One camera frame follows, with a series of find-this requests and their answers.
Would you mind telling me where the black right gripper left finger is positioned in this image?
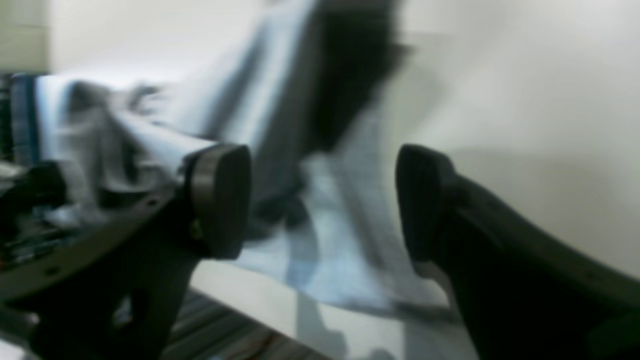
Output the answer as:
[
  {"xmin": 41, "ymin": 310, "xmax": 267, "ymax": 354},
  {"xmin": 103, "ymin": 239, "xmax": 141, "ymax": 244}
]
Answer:
[{"xmin": 1, "ymin": 144, "xmax": 252, "ymax": 360}]

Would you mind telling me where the grey T-shirt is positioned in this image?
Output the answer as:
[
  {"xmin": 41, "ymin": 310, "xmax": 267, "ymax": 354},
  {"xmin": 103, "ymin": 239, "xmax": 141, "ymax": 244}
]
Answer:
[{"xmin": 27, "ymin": 0, "xmax": 448, "ymax": 319}]

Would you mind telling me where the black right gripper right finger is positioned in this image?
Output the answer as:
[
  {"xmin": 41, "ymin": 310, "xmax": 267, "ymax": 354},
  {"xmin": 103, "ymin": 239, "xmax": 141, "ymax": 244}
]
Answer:
[{"xmin": 395, "ymin": 145, "xmax": 640, "ymax": 360}]

